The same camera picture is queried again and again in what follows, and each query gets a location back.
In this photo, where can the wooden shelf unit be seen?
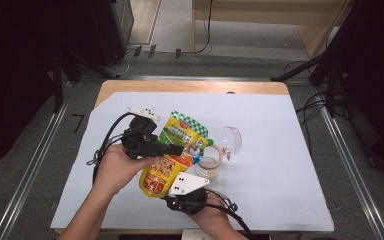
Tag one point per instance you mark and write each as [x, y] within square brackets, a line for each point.
[313, 33]

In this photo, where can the dark floor bracket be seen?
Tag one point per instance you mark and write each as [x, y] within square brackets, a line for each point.
[137, 51]
[152, 51]
[178, 53]

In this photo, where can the person's left hand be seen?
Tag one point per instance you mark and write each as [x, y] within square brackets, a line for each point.
[116, 170]

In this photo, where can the yellow refill pouch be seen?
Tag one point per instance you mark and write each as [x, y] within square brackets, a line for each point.
[176, 133]

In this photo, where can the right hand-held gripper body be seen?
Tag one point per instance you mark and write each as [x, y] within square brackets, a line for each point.
[186, 185]

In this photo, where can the dark curtain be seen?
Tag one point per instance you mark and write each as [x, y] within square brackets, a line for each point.
[380, 66]
[13, 66]

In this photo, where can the person's right hand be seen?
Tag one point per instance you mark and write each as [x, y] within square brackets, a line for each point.
[213, 216]

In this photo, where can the metal floor rail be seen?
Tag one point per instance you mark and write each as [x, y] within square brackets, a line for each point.
[196, 78]
[350, 173]
[30, 173]

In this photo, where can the white box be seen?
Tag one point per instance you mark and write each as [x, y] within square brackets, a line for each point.
[196, 235]

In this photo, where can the black tripod stand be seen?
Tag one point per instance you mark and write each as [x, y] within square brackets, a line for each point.
[296, 70]
[57, 83]

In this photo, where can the black cabinet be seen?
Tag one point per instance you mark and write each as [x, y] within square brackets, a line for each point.
[110, 26]

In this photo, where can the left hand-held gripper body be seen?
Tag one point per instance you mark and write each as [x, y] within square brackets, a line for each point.
[140, 143]

